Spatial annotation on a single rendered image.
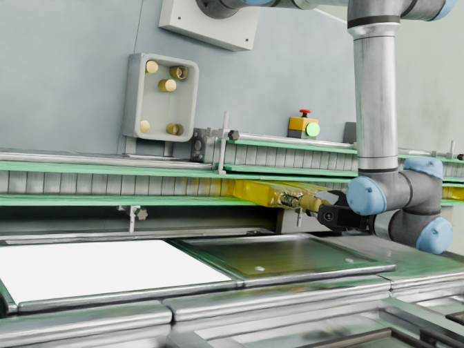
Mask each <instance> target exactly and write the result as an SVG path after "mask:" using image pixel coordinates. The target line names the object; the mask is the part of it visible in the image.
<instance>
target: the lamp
mask: <svg viewBox="0 0 464 348"><path fill-rule="evenodd" d="M319 131H320V128H319V125H317V124H316V123H312V122H310V123H308V124H307V125H306V128H305V132H306V134H307V135H308V136H316V135H317V134H318V133H319Z"/></svg>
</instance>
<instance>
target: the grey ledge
mask: <svg viewBox="0 0 464 348"><path fill-rule="evenodd" d="M453 208H454V206H452V205H441V218H444V219H445V220H448V221H449V222H450V223H451V221H452V213H453ZM297 221H298V213H295V210H293V209H282V208H278V218H277V224H276V231H277V232H279V233H297V232H316V231H332V230H330V229H328V228H327V227H326V226H324V225H321V224H320V223H319V221H317V219H316V218H315V217H309V216H307V214H302V220H301V226H300V227H298V226H297Z"/></svg>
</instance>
